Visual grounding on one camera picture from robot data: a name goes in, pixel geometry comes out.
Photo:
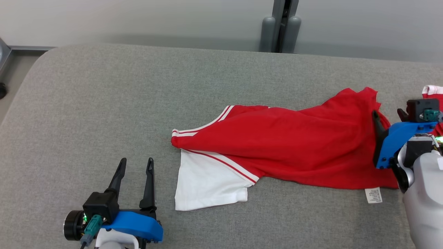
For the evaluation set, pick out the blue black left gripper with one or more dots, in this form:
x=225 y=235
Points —
x=138 y=224

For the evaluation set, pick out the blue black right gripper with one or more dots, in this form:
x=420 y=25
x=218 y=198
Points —
x=394 y=141

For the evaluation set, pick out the red shorts white waistband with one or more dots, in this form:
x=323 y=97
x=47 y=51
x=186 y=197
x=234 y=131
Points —
x=432 y=90

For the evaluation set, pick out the red jersey white sleeves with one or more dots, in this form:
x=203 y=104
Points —
x=294 y=145

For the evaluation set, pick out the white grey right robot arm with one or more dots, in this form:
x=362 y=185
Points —
x=425 y=193

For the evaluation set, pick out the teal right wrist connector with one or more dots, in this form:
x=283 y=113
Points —
x=431 y=114

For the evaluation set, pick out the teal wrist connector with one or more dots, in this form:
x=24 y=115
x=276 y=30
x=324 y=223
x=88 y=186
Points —
x=431 y=114
x=91 y=228

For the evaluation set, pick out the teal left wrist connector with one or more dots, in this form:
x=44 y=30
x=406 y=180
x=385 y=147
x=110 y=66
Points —
x=91 y=228

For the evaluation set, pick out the black caster wheel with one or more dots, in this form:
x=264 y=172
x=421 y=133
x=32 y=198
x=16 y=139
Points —
x=2 y=90

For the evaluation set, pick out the grey curved metal object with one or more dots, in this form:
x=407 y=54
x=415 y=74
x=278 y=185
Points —
x=2 y=52

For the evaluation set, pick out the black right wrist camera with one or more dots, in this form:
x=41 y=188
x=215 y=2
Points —
x=417 y=109

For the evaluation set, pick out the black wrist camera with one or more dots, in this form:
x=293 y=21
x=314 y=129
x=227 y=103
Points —
x=100 y=205
x=417 y=109

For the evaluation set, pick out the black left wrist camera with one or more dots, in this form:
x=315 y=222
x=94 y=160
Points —
x=100 y=205

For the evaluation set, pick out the grey cylinder post foot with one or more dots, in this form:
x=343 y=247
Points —
x=292 y=34
x=267 y=34

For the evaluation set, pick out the grey partition post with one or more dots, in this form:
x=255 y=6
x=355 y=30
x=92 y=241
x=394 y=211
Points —
x=277 y=7

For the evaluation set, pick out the grey floor rail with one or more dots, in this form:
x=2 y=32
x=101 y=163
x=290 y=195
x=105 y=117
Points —
x=27 y=48

